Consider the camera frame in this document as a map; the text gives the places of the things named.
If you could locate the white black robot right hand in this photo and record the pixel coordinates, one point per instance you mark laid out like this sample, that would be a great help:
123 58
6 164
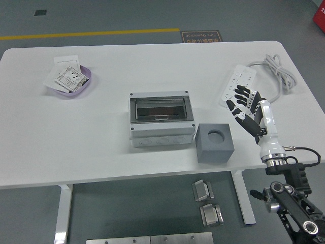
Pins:
269 127

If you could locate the grey electrical box with lid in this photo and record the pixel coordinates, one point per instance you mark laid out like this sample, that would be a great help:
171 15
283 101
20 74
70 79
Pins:
162 129

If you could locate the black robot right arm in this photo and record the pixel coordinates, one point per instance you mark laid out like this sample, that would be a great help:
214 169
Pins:
294 203

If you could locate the grey cube with round hole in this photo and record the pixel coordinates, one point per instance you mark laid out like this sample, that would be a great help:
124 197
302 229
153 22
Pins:
213 152

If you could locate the white power strip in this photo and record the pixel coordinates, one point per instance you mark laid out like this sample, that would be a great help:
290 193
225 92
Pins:
238 76

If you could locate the white table leg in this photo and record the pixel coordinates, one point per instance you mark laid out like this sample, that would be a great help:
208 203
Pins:
243 198
63 213

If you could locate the small metal foot block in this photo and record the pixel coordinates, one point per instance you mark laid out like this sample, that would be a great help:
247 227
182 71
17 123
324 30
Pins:
210 216
201 190

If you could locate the brown floor sign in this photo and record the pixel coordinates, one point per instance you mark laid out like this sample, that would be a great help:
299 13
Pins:
201 36

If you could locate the red object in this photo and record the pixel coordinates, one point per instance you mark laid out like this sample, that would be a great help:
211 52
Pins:
320 15

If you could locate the purple plastic tray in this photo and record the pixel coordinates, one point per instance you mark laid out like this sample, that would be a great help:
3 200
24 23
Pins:
76 94

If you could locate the printed white socket panel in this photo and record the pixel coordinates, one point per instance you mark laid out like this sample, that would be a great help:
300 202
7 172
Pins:
72 78

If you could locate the white flat panel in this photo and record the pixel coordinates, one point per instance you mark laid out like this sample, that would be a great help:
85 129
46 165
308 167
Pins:
50 80

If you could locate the grey metal base plate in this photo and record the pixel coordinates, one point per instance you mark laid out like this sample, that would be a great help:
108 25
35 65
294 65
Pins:
181 239
116 240

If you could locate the plain white switch panel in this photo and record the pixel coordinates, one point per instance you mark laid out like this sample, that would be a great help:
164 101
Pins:
66 61

